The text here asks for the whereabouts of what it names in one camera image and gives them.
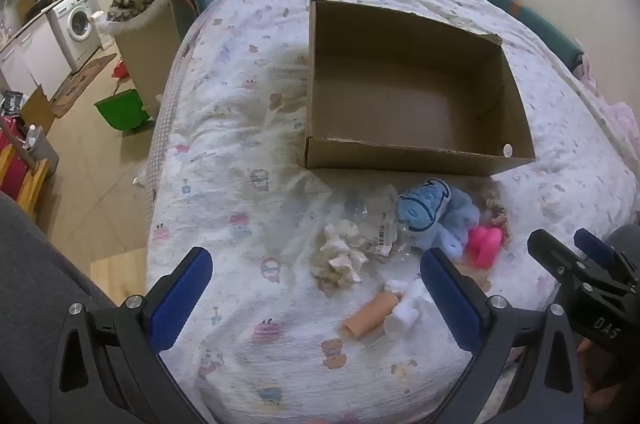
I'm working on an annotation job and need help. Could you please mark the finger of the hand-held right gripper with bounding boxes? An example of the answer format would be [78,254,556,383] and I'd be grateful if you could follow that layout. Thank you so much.
[527,229,588,285]
[574,228,640,290]

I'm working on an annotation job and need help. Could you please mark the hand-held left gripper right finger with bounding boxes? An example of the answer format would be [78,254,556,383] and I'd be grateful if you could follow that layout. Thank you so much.
[420,248,586,424]

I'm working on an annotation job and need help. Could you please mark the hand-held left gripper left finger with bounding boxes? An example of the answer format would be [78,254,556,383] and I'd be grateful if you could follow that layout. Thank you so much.
[47,246,221,424]

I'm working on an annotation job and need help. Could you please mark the white sock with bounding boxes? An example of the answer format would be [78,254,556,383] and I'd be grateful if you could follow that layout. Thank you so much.
[382,276,431,335]

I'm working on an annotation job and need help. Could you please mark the pink silicone sponge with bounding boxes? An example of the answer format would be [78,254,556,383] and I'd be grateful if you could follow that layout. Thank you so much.
[466,226,503,270]

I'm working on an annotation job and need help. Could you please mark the fluffy blue scrunchie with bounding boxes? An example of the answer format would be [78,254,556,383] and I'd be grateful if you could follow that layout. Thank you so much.
[415,191,481,260]

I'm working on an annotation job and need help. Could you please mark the brown lace scrunchie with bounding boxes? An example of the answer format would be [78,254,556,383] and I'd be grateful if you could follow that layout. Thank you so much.
[477,191,513,250]

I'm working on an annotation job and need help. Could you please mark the orange fabric tube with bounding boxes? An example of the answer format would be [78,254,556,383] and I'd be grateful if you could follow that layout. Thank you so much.
[341,291,401,341]

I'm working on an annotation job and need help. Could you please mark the blue white plush toy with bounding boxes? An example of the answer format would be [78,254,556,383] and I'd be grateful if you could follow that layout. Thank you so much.
[397,179,453,250]

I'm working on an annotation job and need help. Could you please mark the cream scrunchie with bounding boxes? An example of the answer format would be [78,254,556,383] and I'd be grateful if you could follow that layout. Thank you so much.
[310,220,371,290]

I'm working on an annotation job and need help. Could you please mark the brown cardboard box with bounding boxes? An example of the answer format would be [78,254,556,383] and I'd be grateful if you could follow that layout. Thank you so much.
[304,0,537,177]

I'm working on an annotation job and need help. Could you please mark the person's right hand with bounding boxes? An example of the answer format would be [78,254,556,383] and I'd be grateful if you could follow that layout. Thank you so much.
[575,336,626,420]

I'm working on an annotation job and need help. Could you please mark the clear plastic packaging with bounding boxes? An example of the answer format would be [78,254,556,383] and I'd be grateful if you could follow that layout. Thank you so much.
[345,184,416,262]

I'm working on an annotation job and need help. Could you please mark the pink cloth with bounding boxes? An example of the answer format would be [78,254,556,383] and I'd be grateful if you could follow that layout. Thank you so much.
[575,59,640,145]

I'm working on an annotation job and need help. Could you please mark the white printed bedsheet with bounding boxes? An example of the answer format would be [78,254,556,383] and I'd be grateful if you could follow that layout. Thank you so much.
[142,0,640,424]

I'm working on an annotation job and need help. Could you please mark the yellow wooden rack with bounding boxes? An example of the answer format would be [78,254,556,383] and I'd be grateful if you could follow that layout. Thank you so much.
[0,144,51,220]

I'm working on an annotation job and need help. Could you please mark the green dustpan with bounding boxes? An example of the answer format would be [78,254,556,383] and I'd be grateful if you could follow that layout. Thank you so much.
[94,89,153,135]

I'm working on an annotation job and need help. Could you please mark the grey container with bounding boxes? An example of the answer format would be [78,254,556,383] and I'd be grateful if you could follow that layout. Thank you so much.
[22,129,60,175]

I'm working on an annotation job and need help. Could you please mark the red suitcase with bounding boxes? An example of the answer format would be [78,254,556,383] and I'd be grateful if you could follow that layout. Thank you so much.
[0,116,31,200]

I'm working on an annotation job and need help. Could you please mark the small cardboard box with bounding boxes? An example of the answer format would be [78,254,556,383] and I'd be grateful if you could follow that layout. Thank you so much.
[20,85,57,135]

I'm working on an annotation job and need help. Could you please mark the brown doormat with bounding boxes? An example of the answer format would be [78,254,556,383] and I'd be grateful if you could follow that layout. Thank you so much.
[50,53,118,120]

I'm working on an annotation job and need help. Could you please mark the beige furniture panel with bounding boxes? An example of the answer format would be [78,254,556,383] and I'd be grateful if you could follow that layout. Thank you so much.
[107,4,182,115]

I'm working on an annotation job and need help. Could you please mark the black printed bag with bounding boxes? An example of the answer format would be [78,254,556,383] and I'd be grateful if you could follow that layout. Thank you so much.
[0,90,25,115]

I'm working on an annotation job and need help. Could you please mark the white kitchen cabinets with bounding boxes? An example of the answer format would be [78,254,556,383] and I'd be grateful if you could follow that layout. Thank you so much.
[0,21,68,97]

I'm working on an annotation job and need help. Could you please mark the white washing machine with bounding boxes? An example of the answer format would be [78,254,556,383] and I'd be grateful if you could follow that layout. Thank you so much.
[47,0,103,72]

